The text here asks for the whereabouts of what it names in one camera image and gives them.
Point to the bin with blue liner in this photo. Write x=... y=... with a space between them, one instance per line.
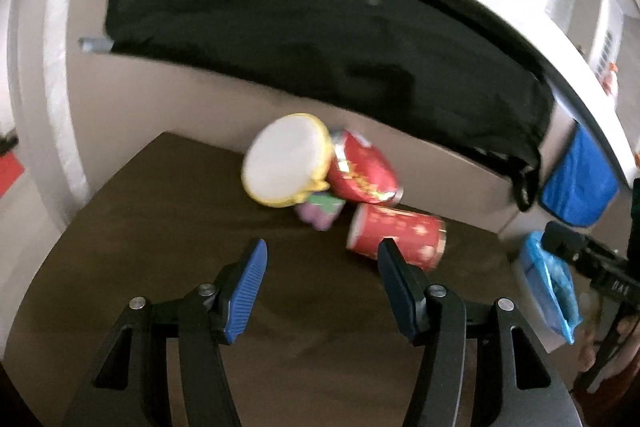
x=552 y=292

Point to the red can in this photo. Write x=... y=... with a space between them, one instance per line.
x=362 y=169
x=415 y=234

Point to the yellow bowl with white lid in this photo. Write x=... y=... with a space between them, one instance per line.
x=285 y=159

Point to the red can upright leaning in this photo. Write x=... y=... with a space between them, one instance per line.
x=362 y=169

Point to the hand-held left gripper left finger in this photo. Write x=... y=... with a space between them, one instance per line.
x=247 y=292

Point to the white wall unit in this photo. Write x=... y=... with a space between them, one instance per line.
x=607 y=32

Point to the black binder clip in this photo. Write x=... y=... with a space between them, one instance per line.
x=7 y=143

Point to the blue hanging cloth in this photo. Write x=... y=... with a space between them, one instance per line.
x=577 y=184

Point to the black cloth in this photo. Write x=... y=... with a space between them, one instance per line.
x=300 y=22

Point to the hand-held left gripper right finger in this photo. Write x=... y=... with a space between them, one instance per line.
x=395 y=292

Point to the red paper sheet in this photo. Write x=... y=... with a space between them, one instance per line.
x=9 y=177

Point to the grey metal bracket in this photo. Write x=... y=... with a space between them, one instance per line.
x=96 y=45

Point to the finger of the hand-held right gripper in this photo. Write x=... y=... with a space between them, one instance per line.
x=595 y=264

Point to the white bed post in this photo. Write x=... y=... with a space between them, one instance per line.
x=45 y=97

